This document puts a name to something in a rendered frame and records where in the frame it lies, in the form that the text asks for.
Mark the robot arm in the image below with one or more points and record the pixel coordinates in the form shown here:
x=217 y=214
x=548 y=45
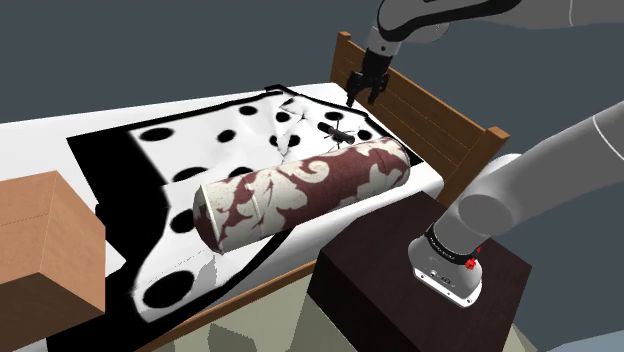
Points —
x=512 y=195

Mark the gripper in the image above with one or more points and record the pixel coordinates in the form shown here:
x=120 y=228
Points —
x=375 y=65

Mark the white black-dotted blanket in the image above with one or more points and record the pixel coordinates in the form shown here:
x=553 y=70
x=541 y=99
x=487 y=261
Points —
x=204 y=146

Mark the maroon white patterned bolster pillow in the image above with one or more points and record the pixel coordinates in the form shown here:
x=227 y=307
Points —
x=302 y=190

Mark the brown cardboard box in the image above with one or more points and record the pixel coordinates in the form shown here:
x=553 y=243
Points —
x=44 y=244

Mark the dark brown robot stand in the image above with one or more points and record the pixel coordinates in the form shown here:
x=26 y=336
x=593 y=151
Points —
x=414 y=292

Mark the small black dumbbell-shaped object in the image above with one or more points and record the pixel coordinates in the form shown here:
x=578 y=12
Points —
x=336 y=133

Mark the wooden bed with white mattress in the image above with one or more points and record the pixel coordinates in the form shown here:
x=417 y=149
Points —
x=429 y=122

